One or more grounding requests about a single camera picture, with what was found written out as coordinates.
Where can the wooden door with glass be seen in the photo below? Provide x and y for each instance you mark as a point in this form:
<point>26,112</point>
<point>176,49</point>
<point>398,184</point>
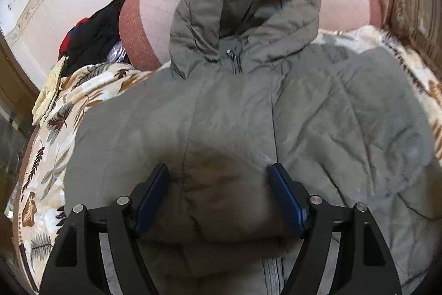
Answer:
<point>13,101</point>

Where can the black clothes pile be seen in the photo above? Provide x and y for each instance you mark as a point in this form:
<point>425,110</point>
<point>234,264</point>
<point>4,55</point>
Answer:
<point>96,29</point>

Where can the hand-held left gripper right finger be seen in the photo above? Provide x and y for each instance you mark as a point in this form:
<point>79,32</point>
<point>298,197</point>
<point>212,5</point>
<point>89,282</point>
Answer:
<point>285,193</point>

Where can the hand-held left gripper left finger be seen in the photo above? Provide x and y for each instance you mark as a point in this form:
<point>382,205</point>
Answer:
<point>153,189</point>

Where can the leaf print blanket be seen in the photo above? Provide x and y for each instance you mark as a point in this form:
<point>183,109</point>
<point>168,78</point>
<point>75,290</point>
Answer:
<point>51,143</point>

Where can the clear plastic bag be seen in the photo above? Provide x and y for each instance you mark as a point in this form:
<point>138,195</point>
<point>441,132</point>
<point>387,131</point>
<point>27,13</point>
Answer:
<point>117,53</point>

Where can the grey hooded padded jacket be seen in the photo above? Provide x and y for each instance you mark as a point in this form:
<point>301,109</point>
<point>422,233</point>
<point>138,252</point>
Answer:
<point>241,108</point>

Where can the pale yellow cloth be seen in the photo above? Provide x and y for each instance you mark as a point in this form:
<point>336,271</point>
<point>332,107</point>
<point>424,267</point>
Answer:
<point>48,91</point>

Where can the red and blue garment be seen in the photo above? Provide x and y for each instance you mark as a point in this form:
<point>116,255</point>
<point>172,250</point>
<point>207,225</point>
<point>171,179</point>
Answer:
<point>68,39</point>

